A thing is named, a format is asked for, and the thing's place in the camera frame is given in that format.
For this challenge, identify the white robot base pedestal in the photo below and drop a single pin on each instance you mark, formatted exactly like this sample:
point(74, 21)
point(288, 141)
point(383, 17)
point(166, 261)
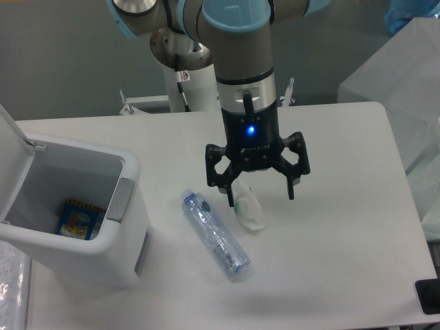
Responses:
point(188, 70)

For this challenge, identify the blue water jug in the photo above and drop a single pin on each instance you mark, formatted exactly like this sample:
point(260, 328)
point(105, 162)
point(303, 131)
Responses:
point(400, 13)

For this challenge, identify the colourful snack packet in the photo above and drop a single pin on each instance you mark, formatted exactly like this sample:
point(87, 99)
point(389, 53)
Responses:
point(80, 220)

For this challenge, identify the metal table clamp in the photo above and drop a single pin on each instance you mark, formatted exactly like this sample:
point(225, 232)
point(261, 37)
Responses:
point(127, 108)
point(287, 99)

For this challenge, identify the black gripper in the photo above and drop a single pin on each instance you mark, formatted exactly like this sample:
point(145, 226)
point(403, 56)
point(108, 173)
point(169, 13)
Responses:
point(251, 137)

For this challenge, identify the clear plastic sheet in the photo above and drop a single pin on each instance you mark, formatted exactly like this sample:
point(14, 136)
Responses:
point(15, 286)

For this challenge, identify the white trash can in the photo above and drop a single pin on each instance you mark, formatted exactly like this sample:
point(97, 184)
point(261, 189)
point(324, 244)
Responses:
point(40, 172)

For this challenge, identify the clear plastic water bottle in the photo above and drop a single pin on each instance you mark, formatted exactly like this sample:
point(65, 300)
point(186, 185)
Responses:
point(219, 241)

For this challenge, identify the right metal table clamp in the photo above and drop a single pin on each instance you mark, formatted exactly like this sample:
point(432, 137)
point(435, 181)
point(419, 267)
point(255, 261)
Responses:
point(287, 99)

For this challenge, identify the black device at table edge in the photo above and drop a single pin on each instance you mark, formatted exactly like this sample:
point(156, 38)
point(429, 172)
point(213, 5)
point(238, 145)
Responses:
point(428, 294)

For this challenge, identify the left metal table clamp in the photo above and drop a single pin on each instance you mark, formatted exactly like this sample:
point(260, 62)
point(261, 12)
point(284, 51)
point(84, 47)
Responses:
point(127, 108)

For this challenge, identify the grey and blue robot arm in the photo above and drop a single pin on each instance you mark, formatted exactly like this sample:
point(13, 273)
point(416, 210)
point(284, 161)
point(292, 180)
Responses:
point(237, 36)

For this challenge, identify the crumpled white paper wrapper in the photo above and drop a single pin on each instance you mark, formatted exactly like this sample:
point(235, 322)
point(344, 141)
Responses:
point(248, 210)

